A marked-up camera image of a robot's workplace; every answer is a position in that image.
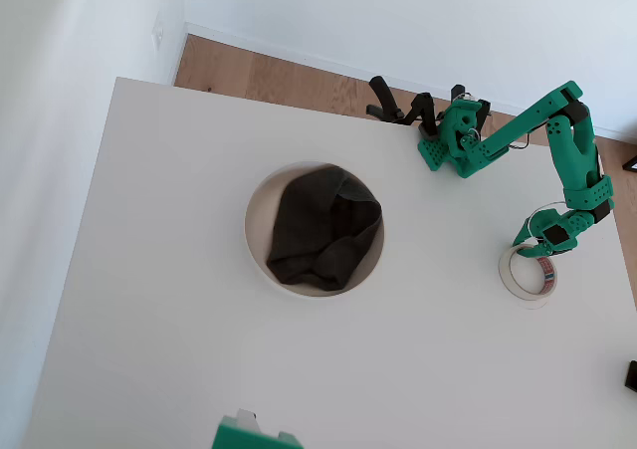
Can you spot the green gripper black servo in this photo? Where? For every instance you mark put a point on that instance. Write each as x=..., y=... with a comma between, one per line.
x=561, y=252

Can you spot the beige masking tape roll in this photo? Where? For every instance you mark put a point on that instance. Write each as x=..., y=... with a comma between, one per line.
x=503, y=270

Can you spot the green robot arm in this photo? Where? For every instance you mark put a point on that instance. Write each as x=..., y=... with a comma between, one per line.
x=572, y=160

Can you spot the black framed object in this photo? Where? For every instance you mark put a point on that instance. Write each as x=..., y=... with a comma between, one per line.
x=632, y=166

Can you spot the small black box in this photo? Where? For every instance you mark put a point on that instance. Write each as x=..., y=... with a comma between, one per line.
x=632, y=377

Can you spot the dark grey cloth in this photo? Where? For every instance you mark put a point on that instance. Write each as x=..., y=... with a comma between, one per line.
x=318, y=220

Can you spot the white round bowl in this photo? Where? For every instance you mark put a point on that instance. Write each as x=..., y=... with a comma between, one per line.
x=259, y=205

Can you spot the white baseboard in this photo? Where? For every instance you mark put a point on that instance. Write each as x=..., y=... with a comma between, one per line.
x=298, y=55

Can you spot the green camera stand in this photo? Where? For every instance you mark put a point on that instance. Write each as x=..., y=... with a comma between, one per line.
x=239, y=434

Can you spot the white wall socket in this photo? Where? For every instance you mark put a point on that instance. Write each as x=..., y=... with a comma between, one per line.
x=158, y=33

